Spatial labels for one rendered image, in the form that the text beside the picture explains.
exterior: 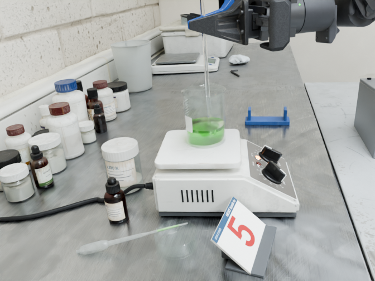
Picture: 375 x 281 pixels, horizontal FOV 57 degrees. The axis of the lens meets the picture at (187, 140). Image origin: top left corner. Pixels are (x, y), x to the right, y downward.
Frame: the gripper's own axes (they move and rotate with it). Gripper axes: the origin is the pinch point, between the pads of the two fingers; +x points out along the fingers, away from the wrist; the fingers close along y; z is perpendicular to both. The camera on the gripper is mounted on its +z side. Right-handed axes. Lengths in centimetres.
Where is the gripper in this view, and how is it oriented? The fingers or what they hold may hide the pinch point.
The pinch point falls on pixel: (213, 22)
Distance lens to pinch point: 49.8
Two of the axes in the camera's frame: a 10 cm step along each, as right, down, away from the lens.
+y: 2.5, 3.9, -8.9
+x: -9.7, 1.7, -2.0
